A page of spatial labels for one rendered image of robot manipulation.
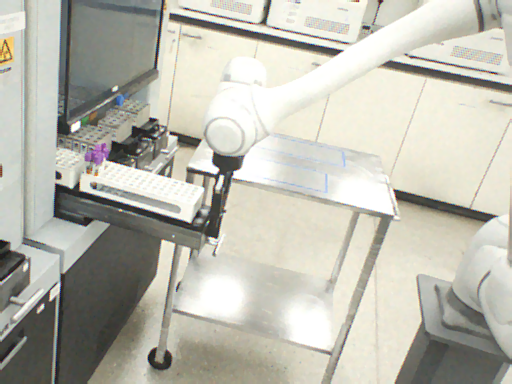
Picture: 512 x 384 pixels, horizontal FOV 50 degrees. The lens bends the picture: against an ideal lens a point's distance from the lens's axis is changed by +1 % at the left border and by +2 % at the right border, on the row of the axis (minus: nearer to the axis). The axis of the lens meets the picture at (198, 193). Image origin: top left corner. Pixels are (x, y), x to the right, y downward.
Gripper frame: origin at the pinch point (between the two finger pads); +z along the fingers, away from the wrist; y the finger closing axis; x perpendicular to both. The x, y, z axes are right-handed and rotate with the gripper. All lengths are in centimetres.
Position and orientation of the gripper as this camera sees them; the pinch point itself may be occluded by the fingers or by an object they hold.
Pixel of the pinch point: (214, 224)
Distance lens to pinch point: 133.2
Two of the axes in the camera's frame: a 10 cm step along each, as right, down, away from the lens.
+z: -1.6, 8.7, 4.6
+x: 9.5, 2.6, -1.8
